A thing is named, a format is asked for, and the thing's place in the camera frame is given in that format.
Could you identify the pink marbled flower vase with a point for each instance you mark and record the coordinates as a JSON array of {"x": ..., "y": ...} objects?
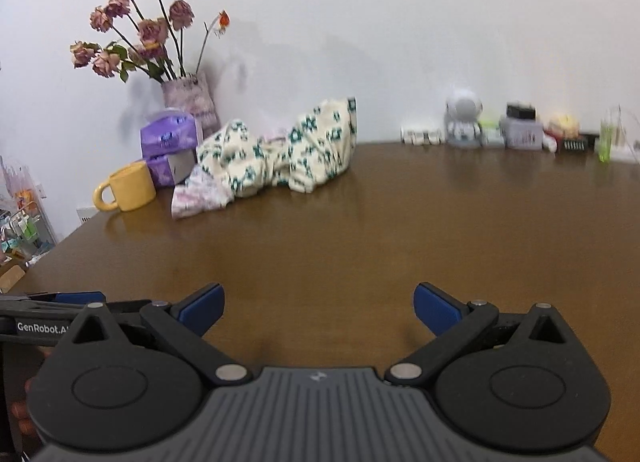
[{"x": 191, "y": 94}]

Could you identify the black red small box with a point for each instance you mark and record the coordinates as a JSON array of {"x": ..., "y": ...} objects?
[{"x": 580, "y": 144}]

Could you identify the cluttered wire shelf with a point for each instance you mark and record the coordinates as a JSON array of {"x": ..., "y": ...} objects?
[{"x": 26, "y": 234}]

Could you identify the green liquid bottle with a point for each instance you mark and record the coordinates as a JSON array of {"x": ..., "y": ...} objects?
[{"x": 607, "y": 137}]

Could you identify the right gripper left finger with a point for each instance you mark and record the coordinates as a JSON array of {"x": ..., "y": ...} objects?
[{"x": 179, "y": 328}]

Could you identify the white letter block ornament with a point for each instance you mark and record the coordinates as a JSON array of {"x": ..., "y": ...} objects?
[{"x": 421, "y": 137}]

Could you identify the black charger adapter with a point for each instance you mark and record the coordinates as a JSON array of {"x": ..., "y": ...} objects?
[{"x": 522, "y": 112}]

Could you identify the grey storage box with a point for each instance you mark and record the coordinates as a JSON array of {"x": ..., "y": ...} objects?
[{"x": 522, "y": 134}]

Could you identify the lower purple tissue pack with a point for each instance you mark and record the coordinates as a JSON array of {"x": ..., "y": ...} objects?
[{"x": 169, "y": 170}]

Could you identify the purple tissue pack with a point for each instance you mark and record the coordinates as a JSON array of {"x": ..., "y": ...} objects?
[
  {"x": 169, "y": 170},
  {"x": 171, "y": 131}
]

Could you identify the pink floral garment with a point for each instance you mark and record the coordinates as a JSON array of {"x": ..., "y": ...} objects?
[{"x": 200, "y": 192}]

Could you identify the upper purple tissue pack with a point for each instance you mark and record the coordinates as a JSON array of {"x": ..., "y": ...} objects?
[{"x": 171, "y": 131}]

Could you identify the white astronaut figurine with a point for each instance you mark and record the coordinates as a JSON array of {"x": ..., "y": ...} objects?
[{"x": 462, "y": 129}]

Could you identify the cream green floral garment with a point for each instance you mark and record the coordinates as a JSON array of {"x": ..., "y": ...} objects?
[{"x": 315, "y": 150}]

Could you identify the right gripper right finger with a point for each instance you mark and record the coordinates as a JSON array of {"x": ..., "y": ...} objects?
[{"x": 457, "y": 328}]

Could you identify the person's left hand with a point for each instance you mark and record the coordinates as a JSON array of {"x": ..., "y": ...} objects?
[{"x": 19, "y": 409}]

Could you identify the yellow ceramic mug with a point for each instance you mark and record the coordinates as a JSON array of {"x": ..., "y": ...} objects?
[{"x": 129, "y": 188}]

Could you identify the yellow sticky note stack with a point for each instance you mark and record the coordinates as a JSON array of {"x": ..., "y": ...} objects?
[{"x": 564, "y": 126}]

